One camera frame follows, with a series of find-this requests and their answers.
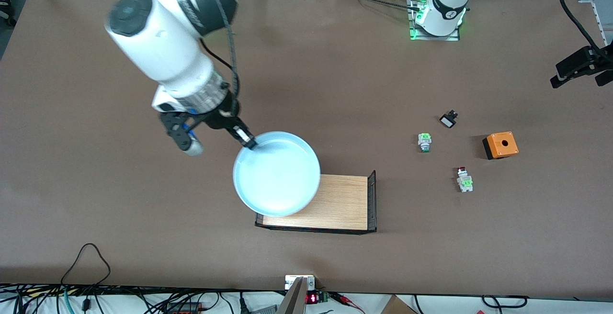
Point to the light blue round plate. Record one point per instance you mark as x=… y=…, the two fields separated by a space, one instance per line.
x=278 y=180

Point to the red digit display module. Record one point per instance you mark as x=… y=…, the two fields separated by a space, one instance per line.
x=312 y=298

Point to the red push button switch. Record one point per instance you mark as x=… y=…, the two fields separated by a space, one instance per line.
x=464 y=182

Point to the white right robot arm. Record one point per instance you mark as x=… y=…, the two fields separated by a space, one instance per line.
x=158 y=50

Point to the green push button switch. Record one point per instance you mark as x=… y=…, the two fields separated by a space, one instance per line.
x=424 y=140

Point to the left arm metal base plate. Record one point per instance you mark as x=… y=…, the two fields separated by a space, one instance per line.
x=450 y=38

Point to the brown cardboard piece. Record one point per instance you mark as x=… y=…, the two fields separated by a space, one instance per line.
x=396 y=307

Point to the orange box with hole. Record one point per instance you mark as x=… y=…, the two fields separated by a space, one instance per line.
x=503 y=146

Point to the grey metal camera post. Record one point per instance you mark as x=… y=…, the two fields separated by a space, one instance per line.
x=294 y=302

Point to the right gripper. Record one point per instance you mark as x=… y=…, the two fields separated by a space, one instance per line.
x=221 y=119

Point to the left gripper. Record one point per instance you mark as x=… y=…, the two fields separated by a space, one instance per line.
x=574 y=63

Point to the grey power adapter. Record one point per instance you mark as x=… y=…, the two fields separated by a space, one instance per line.
x=266 y=310

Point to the red black test lead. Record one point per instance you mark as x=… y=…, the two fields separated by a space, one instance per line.
x=345 y=298

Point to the black white square button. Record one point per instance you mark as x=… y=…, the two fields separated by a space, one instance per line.
x=448 y=121

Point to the red black power strip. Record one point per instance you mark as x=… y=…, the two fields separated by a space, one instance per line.
x=184 y=309

